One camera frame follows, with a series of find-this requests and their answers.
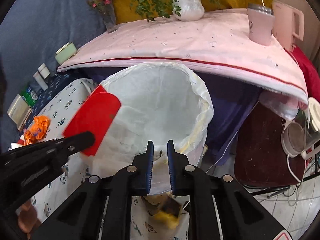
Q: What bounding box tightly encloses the yellow trash on floor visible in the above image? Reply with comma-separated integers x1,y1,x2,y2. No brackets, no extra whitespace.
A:
141,192,182,229

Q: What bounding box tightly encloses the dark red cabinet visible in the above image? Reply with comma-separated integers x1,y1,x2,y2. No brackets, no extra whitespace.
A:
234,103,305,188

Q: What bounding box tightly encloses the white plant pot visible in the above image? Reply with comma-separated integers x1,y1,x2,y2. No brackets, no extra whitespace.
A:
172,0,204,21

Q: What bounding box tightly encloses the trash bin with white bag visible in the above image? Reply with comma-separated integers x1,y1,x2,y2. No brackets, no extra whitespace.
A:
82,62,214,195

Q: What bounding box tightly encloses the green tin box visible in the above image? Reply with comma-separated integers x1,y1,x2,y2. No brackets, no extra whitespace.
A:
55,42,77,65

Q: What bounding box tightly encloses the white power cable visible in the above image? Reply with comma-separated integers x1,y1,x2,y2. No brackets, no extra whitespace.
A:
286,114,313,183

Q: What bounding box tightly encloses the orange plastic wrapper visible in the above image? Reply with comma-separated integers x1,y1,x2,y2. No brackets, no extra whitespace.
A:
23,115,51,145

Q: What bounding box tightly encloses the beige book box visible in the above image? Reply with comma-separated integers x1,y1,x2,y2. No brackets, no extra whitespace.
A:
7,94,31,132

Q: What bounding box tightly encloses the white jar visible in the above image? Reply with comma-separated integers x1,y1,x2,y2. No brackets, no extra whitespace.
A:
37,63,50,80

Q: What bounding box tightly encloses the glass vase with pink flowers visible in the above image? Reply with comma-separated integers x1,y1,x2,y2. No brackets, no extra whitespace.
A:
87,0,117,33

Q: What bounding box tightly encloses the person's hand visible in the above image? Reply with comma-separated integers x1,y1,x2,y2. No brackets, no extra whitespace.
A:
18,200,41,239

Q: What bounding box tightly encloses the white tall bottle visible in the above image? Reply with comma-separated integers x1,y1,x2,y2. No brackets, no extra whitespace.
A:
33,72,48,91

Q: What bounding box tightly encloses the pink tablecloth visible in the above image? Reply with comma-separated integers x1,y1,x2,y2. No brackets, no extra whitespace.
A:
57,9,308,106

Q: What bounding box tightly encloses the green carton box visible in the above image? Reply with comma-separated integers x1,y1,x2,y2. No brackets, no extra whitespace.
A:
20,85,39,108

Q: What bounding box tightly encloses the blue sofa cover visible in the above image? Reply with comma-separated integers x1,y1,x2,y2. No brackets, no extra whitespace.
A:
1,0,106,152

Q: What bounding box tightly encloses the navy print cloth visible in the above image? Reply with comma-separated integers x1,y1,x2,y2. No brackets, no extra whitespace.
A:
24,70,86,128

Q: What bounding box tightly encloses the pink mug with lid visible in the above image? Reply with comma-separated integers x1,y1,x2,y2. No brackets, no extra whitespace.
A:
247,3,275,46

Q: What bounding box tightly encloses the pink electric kettle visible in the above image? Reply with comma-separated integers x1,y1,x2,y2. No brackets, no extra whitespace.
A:
272,0,304,52

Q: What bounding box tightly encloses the red paper cup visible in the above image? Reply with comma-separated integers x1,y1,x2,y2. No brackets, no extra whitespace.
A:
63,85,121,157

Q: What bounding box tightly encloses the panda print tablecloth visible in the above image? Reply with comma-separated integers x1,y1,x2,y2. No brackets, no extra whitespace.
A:
15,78,190,240

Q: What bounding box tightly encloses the red cloth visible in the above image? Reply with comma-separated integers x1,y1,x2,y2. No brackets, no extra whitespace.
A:
291,47,320,101

